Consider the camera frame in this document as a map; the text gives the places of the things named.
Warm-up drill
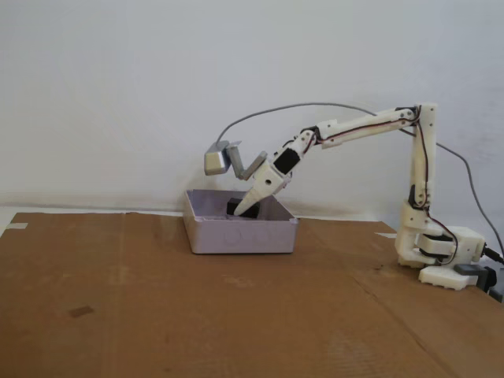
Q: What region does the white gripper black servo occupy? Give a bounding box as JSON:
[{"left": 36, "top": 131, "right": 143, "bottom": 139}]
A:
[{"left": 234, "top": 147, "right": 304, "bottom": 217}]

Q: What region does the black rectangular block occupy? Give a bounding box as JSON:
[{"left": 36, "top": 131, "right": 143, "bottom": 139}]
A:
[{"left": 227, "top": 196, "right": 261, "bottom": 220}]

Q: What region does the pale lilac plastic box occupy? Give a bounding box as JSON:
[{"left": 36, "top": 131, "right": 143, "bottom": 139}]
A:
[{"left": 183, "top": 188, "right": 299, "bottom": 256}]

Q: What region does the brown cardboard sheet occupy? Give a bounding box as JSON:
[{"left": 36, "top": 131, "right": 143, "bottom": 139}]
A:
[{"left": 0, "top": 211, "right": 504, "bottom": 378}]

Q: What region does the grey table clamp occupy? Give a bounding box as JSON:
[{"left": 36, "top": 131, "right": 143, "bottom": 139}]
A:
[{"left": 454, "top": 263, "right": 501, "bottom": 296}]

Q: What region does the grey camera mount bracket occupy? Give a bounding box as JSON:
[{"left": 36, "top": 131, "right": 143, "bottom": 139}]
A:
[{"left": 226, "top": 139, "right": 271, "bottom": 182}]

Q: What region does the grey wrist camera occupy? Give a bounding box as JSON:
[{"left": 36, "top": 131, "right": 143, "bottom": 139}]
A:
[{"left": 203, "top": 140, "right": 232, "bottom": 177}]

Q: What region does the grey camera cable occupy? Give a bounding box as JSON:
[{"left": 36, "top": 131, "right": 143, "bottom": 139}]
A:
[{"left": 214, "top": 102, "right": 504, "bottom": 257}]

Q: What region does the black power cable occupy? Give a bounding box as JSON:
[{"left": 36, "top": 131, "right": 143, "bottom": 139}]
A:
[{"left": 483, "top": 244, "right": 504, "bottom": 264}]

